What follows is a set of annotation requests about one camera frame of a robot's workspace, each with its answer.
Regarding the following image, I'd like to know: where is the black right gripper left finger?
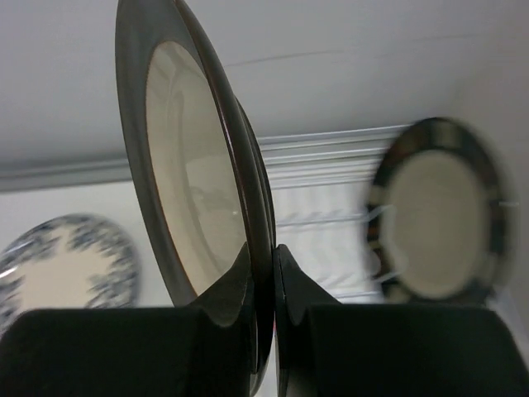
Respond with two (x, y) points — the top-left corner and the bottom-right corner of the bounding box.
(1, 246), (256, 396)

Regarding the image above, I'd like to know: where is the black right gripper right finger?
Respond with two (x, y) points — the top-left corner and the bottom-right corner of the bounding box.
(274, 245), (528, 396)

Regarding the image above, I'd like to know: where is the blue floral white plate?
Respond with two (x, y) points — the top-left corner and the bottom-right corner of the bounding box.
(1, 213), (141, 332)

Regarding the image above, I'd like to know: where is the patterned dark rim plate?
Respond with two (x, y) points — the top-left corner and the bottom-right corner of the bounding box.
(366, 117), (517, 304)

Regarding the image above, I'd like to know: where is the brown rim cream plate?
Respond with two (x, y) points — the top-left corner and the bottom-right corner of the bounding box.
(115, 1), (275, 396)

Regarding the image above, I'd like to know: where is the white wire dish rack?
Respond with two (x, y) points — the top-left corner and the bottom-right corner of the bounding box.
(270, 176), (384, 304)

